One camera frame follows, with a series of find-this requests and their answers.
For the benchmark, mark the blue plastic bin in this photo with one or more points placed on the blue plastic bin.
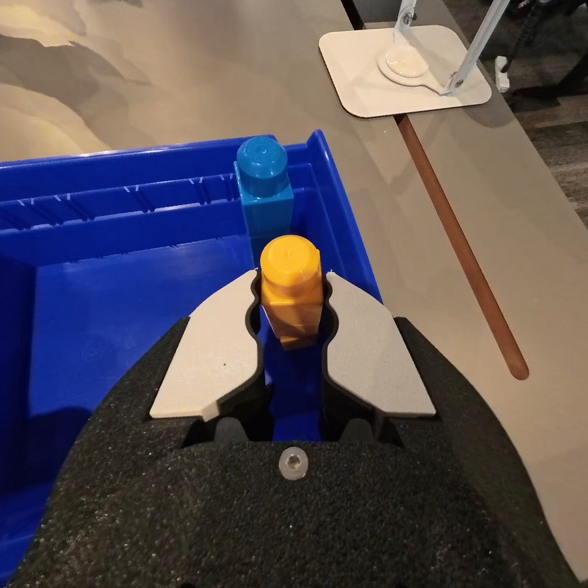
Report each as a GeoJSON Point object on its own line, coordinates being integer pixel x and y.
{"type": "Point", "coordinates": [115, 321]}

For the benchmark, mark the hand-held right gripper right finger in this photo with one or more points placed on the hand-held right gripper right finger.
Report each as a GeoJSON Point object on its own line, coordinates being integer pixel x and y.
{"type": "Point", "coordinates": [381, 363]}

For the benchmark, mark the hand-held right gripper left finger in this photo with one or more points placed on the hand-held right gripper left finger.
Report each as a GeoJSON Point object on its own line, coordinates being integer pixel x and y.
{"type": "Point", "coordinates": [206, 363]}

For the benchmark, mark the instruction board on white stand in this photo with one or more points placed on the instruction board on white stand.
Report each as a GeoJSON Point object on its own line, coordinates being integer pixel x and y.
{"type": "Point", "coordinates": [358, 69]}

